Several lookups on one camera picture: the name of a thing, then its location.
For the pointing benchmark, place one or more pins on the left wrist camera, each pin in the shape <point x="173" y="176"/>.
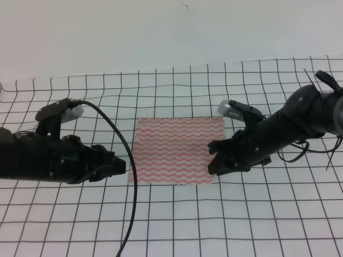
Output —
<point x="51" y="117"/>

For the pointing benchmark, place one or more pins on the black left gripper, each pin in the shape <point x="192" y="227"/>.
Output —
<point x="64" y="160"/>

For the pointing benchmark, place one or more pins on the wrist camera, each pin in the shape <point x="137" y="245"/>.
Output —
<point x="242" y="112"/>
<point x="51" y="117"/>

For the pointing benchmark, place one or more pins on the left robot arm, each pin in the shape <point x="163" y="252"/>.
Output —
<point x="10" y="155"/>

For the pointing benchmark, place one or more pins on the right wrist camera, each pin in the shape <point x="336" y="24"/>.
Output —
<point x="242" y="112"/>

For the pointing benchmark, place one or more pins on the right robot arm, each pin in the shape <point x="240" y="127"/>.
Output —
<point x="307" y="114"/>

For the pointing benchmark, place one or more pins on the pink wavy striped towel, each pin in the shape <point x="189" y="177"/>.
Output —
<point x="174" y="150"/>

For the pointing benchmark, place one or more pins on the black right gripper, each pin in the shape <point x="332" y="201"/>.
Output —
<point x="250" y="147"/>

